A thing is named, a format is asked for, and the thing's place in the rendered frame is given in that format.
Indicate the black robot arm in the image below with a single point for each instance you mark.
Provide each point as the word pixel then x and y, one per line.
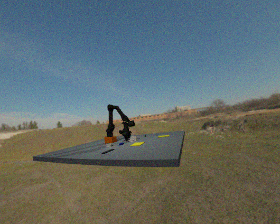
pixel 123 117

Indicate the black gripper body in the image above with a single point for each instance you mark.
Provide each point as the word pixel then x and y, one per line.
pixel 126 131

